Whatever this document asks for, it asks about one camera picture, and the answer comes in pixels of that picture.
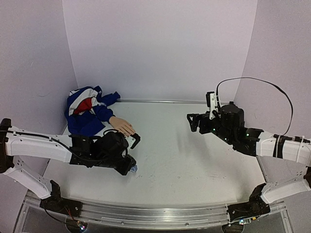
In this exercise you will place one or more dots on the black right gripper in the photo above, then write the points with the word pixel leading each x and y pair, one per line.
pixel 202 124

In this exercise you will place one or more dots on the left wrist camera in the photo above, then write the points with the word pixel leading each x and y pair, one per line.
pixel 133 140

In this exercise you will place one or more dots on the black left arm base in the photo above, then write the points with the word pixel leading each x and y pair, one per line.
pixel 56 203

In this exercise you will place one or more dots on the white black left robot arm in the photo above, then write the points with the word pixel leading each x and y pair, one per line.
pixel 111 150

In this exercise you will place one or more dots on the mannequin hand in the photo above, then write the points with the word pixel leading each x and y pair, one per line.
pixel 122 126

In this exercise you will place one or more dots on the blue white red jacket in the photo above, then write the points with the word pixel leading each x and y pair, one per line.
pixel 87 110

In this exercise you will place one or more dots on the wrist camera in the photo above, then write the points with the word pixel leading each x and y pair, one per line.
pixel 213 105
pixel 133 140

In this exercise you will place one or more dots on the aluminium table front rail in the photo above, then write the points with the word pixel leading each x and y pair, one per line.
pixel 158 218

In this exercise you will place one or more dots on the blue nail polish bottle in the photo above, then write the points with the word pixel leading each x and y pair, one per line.
pixel 134 169

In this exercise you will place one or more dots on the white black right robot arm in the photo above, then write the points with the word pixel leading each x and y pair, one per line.
pixel 228 125

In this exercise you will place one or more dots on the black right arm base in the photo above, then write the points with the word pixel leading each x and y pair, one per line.
pixel 254 207

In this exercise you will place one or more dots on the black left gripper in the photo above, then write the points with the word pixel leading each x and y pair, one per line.
pixel 125 170

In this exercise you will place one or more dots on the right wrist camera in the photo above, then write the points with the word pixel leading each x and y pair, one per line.
pixel 213 105

